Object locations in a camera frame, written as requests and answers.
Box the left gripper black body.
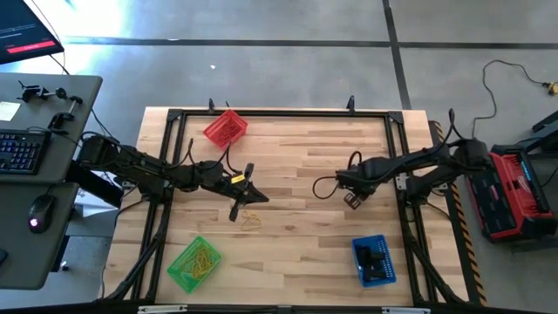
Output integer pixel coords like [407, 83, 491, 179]
[208, 167, 256, 222]

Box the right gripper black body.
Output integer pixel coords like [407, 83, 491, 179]
[336, 167, 381, 201]

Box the thin yellow rubber band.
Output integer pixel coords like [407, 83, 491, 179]
[240, 209, 263, 231]
[194, 247, 215, 270]
[180, 256, 204, 280]

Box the red plastic basket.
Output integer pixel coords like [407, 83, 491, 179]
[202, 108, 249, 152]

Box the blue plastic basket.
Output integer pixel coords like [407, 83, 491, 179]
[350, 234, 398, 289]

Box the green plastic basket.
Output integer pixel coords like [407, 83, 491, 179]
[167, 235, 223, 294]

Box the yellow black hazard tape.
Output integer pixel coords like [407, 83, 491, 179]
[429, 120, 488, 305]

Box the white paper sheet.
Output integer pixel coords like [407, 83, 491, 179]
[74, 176, 132, 219]

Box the red and black cart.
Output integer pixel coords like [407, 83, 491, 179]
[464, 111, 558, 245]

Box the grey desk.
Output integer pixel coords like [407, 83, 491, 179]
[0, 72, 104, 184]

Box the black desk clamp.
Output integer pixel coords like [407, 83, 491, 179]
[47, 94, 85, 132]
[17, 79, 69, 105]

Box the black computer mouse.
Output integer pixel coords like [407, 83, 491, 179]
[27, 194, 57, 235]

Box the black keyboard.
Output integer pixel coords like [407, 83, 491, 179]
[0, 129, 52, 175]

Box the yellow sticky note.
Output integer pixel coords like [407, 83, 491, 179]
[0, 100, 22, 122]

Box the dark desk monitor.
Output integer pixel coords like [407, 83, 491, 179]
[0, 0, 65, 65]

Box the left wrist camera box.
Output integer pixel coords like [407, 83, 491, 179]
[229, 162, 256, 186]

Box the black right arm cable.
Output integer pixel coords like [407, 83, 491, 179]
[311, 150, 364, 201]

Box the silver metal bracket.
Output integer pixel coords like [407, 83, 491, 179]
[381, 306, 432, 314]
[137, 304, 188, 314]

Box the black desk cable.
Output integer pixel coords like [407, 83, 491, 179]
[89, 108, 115, 140]

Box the black floor cable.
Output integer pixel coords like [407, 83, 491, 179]
[472, 59, 551, 140]

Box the black monitor cable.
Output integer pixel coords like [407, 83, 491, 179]
[46, 52, 71, 76]

